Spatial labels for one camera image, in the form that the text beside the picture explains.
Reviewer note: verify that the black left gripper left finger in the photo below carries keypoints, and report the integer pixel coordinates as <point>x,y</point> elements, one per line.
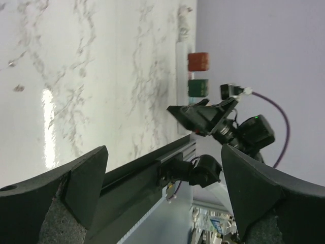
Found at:
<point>57,206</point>

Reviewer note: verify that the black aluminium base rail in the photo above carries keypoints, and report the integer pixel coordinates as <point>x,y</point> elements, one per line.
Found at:
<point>129,191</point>

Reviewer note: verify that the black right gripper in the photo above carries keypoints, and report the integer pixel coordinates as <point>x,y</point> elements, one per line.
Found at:
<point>204,119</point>

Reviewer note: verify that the green cube plug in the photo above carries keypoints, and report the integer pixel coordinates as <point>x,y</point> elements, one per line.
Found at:
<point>198,88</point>

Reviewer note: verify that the red cube plug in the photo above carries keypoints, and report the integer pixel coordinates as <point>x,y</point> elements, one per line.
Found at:
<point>199,61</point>

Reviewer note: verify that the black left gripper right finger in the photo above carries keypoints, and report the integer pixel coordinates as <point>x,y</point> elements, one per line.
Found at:
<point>271,206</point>

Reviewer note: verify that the white toothed cable duct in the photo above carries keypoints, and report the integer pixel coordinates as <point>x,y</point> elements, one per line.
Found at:
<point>143,218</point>

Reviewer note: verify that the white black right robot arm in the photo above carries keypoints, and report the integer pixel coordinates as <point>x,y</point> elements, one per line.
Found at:
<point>249,137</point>

